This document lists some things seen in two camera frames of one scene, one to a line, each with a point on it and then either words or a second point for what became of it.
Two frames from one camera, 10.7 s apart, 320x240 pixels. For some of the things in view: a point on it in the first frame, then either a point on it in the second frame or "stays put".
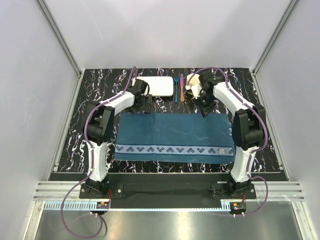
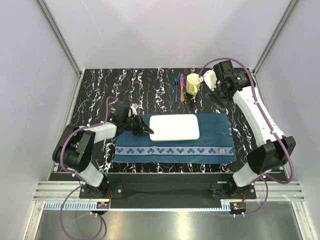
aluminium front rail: x=58 y=191 stays put
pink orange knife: x=182 y=99 stays put
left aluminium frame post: x=59 y=38 stays put
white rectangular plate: x=159 y=86 to x=170 y=127
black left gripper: x=146 y=108 to x=141 y=125
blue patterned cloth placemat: x=175 y=138 stays put
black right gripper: x=204 y=110 to x=213 y=97
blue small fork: x=176 y=79 stays put
